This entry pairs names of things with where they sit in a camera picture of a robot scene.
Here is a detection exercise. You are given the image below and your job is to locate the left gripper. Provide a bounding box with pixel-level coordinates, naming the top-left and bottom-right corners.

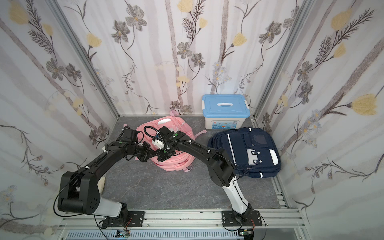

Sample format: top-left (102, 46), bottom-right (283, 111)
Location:
top-left (128, 140), bottom-right (158, 162)

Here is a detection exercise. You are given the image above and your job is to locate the small circuit board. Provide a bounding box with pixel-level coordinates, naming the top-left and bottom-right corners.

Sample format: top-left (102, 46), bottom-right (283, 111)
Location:
top-left (115, 230), bottom-right (131, 238)

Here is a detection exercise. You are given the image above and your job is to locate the bag of white pieces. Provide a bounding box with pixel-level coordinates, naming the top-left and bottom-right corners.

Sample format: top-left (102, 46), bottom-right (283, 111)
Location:
top-left (97, 177), bottom-right (106, 194)

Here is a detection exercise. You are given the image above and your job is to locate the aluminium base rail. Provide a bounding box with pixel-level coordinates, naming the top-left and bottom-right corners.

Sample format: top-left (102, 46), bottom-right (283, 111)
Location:
top-left (58, 208), bottom-right (307, 240)

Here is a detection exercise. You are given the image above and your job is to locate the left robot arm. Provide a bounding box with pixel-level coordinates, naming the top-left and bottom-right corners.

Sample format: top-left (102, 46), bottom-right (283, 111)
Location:
top-left (54, 127), bottom-right (156, 228)

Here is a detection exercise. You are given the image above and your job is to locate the white box with blue lid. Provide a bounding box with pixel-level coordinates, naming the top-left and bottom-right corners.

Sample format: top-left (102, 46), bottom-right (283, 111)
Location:
top-left (202, 95), bottom-right (251, 130)

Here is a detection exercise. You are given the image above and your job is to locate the pink backpack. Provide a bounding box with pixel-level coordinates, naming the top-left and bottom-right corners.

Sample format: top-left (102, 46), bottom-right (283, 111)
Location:
top-left (136, 111), bottom-right (207, 172)

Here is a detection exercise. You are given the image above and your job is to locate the white slotted cable duct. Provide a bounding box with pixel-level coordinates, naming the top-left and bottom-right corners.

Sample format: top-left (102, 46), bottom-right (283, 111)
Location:
top-left (66, 230), bottom-right (244, 240)

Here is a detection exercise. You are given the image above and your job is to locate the navy blue backpack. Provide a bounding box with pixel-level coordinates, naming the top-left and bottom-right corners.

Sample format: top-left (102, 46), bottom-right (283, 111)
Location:
top-left (208, 128), bottom-right (281, 179)

